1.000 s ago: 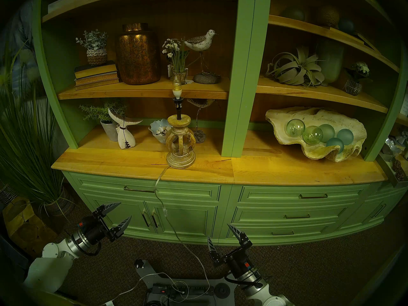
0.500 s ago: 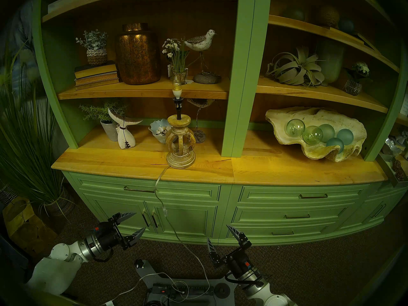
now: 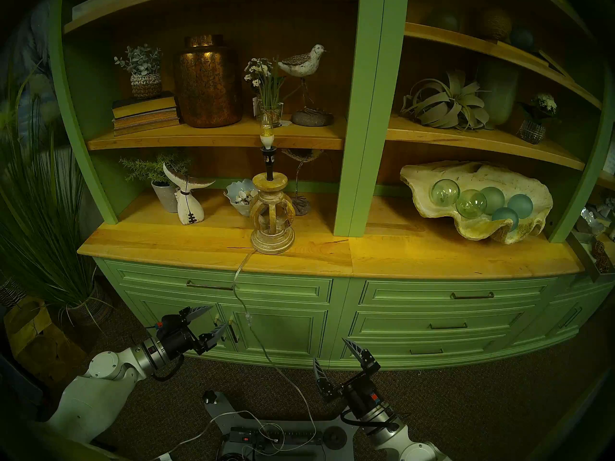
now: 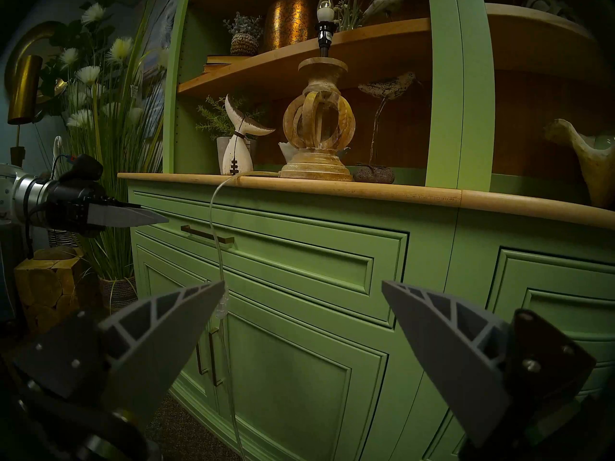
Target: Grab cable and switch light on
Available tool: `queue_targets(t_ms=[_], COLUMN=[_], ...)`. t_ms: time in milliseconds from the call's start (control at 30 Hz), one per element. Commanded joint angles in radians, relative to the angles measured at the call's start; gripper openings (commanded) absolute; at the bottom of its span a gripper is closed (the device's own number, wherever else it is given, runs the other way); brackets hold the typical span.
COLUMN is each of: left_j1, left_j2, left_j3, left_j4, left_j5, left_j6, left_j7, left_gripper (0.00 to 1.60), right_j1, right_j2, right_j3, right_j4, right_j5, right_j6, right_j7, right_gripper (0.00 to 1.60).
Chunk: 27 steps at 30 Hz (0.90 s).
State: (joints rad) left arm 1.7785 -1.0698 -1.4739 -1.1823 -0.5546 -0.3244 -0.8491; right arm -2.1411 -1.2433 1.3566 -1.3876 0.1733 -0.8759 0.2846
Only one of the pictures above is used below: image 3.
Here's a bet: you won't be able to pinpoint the clear green glass ball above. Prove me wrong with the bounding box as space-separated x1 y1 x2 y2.
455 189 487 219
430 179 461 207

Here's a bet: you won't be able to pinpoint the pale blue wavy bowl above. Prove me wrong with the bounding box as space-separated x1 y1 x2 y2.
224 179 260 218

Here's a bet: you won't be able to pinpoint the woven basket planter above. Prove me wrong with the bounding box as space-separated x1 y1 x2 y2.
60 282 113 327

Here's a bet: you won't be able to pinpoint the black power strip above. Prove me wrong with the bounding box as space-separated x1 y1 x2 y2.
228 426 320 453

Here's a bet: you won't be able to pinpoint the shorebird figurine on stone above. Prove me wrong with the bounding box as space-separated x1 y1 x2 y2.
278 44 334 127

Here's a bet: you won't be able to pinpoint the tall green glass vase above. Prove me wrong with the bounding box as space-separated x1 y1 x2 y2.
478 57 520 127

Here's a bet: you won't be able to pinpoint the green wooden shelf cabinet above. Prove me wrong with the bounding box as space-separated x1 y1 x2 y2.
48 0 615 372

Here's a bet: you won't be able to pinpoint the small plant in woven pot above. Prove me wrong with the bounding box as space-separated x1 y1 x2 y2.
114 44 163 99

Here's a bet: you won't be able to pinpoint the large copper metal vase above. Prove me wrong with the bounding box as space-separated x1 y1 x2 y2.
174 34 243 128

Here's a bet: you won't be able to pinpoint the old book yellowed pages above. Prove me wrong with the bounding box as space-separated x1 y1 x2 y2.
113 109 181 129
111 91 179 120
113 118 183 137

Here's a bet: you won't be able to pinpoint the dark blue decor ball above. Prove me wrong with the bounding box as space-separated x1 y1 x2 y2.
509 28 535 52

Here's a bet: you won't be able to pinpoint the tall green grass plant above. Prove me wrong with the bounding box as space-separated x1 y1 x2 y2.
0 71 116 331

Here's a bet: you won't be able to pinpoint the clear lamp cable with switch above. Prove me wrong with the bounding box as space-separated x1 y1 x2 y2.
232 248 319 453

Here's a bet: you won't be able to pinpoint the dark green decor ball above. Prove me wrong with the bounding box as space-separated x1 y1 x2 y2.
428 9 462 33

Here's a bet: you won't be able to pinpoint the frosted teal glass ball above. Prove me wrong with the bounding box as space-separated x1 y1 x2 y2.
480 186 506 215
507 194 534 219
491 207 519 231

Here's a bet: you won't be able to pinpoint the white flowers in glass vase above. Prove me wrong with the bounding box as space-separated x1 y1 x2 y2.
244 58 287 128

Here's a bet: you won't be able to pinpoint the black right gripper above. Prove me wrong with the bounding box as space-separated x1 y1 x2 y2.
313 339 385 417

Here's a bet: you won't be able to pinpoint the giant clam shell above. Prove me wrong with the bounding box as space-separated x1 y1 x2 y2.
400 160 554 245

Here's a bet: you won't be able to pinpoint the white whale tail figurine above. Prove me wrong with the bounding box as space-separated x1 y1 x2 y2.
162 163 216 225

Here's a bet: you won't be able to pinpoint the thin white cable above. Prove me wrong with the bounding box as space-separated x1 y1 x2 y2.
159 410 284 461

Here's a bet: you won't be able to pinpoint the herb plant in grey pot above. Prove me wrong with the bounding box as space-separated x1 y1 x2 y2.
119 153 193 213

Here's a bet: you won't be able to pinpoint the grey air plant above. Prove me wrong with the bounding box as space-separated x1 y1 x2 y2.
400 70 491 131

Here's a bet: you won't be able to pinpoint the dark long-legged bird figurine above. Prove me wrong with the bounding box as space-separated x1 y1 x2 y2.
281 148 323 217

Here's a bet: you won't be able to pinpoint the small plant in crystal vase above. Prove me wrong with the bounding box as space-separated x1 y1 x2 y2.
517 93 559 145

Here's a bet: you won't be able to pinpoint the carved wooden table lamp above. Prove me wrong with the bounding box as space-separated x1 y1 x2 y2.
249 147 296 255

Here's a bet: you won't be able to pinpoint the brown woven decor ball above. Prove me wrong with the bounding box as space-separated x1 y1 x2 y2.
476 6 512 41

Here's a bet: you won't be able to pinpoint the striped woven basket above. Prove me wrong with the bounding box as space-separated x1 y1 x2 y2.
0 278 22 308

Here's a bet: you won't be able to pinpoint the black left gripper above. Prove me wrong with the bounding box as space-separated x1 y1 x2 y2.
158 305 227 362

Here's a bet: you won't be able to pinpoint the blue wall picture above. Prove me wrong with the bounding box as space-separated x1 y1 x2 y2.
0 0 63 144

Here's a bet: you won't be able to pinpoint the dark wooden tray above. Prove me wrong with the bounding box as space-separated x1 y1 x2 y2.
567 203 615 283

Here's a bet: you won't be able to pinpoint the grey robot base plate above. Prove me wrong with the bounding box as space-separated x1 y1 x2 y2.
202 390 361 461

